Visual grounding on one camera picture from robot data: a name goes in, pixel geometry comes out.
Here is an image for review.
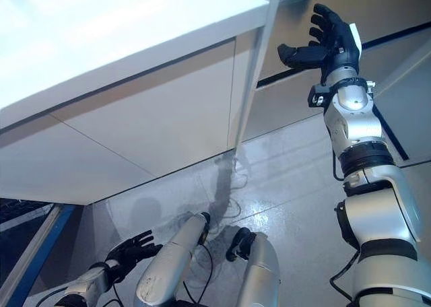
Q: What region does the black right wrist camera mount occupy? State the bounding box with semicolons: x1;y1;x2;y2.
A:
308;83;335;108

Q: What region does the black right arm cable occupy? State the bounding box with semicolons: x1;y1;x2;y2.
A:
329;145;363;294

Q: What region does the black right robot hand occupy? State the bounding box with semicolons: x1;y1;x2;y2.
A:
277;3;363;82

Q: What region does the silver left robot leg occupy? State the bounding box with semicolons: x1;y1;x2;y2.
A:
133;211;212;307

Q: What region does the silver robot leg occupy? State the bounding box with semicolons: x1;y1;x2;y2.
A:
133;211;212;307
226;226;281;307

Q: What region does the white counter cabinet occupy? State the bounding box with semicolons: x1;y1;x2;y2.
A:
0;0;280;207

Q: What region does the tall white cabinet panel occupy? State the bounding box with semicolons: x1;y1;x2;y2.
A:
228;0;282;153

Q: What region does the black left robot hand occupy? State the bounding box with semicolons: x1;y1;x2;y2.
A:
100;229;163;284

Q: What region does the silver right robot leg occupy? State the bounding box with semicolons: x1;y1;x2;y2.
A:
226;226;281;307

